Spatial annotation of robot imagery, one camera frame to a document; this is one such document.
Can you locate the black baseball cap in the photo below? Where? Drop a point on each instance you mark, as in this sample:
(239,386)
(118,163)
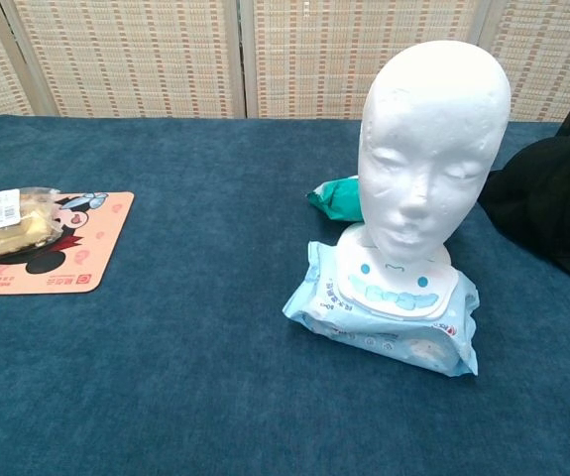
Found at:
(552,198)

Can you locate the white foam mannequin head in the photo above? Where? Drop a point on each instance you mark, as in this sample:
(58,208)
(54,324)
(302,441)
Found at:
(428,149)

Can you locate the green plastic packet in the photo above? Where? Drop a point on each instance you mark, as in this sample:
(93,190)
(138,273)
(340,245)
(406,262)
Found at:
(339,198)

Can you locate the light blue wet wipes pack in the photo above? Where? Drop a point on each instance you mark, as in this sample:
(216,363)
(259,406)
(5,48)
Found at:
(388,337)

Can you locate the blue velvet table cloth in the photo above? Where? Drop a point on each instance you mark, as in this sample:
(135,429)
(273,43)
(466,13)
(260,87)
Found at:
(190,372)

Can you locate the pink cartoon mouse pad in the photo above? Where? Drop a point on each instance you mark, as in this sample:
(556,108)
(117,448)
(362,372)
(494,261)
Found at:
(91,248)

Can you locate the woven bamboo folding screen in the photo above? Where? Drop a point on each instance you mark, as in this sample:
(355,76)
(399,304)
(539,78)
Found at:
(141,49)

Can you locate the clear wrapped bread snack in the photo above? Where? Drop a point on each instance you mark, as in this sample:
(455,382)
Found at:
(12,233)

